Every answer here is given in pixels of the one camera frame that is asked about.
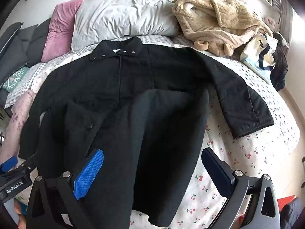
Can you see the pink velvet pillow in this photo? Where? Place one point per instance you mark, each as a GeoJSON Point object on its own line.
{"type": "Point", "coordinates": [59, 28]}

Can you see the pink floral blanket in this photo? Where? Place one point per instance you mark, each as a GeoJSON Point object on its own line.
{"type": "Point", "coordinates": [16, 124]}

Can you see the dark navy button shirt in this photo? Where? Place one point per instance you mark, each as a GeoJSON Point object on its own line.
{"type": "Point", "coordinates": [143, 88]}

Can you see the dark cushion with white piping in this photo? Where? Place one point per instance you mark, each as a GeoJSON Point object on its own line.
{"type": "Point", "coordinates": [9, 43]}

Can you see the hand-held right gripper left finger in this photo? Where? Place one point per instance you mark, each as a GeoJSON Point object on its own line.
{"type": "Point", "coordinates": [88, 174]}

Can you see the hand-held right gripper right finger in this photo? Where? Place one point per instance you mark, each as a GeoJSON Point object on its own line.
{"type": "Point", "coordinates": [216, 171]}

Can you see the beige fleece robe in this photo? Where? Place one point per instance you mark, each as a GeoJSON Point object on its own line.
{"type": "Point", "coordinates": [226, 21]}

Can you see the white tote bag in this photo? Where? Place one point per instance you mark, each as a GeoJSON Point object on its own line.
{"type": "Point", "coordinates": [255, 52]}

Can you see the red flat object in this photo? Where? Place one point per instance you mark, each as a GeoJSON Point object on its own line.
{"type": "Point", "coordinates": [284, 201]}

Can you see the pale grey pillow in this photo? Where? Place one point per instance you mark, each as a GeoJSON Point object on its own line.
{"type": "Point", "coordinates": [119, 14]}

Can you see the black garment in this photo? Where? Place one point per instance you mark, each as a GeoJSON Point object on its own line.
{"type": "Point", "coordinates": [280, 62]}

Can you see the dark grey cushion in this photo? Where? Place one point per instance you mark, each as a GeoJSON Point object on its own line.
{"type": "Point", "coordinates": [35, 43]}

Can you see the cherry print bed sheet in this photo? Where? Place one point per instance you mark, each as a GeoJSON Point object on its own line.
{"type": "Point", "coordinates": [238, 152]}

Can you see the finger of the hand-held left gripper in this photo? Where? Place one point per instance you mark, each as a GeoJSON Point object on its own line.
{"type": "Point", "coordinates": [31, 161]}
{"type": "Point", "coordinates": [8, 163]}

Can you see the dark blue cloth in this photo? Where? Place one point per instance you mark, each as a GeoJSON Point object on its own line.
{"type": "Point", "coordinates": [293, 214]}

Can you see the teal coral-pattern cushion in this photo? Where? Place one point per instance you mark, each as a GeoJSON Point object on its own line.
{"type": "Point", "coordinates": [14, 78]}

